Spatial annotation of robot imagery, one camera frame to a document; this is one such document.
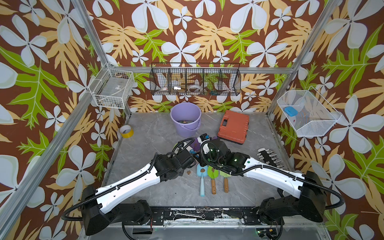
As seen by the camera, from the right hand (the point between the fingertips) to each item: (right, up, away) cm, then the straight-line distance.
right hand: (192, 155), depth 76 cm
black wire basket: (0, +47, +21) cm, 51 cm away
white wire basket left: (-47, +37, +10) cm, 61 cm away
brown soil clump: (-2, -13, +14) cm, 19 cm away
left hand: (-8, -4, 0) cm, 8 cm away
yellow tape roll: (-49, +11, +34) cm, 61 cm away
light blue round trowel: (+6, -13, +14) cm, 20 cm away
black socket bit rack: (+51, -5, +19) cm, 54 cm away
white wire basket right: (+65, +23, +7) cm, 69 cm away
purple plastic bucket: (-4, +22, +35) cm, 42 cm away
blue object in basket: (+58, +24, +10) cm, 64 cm away
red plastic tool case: (+30, +15, +27) cm, 43 cm away
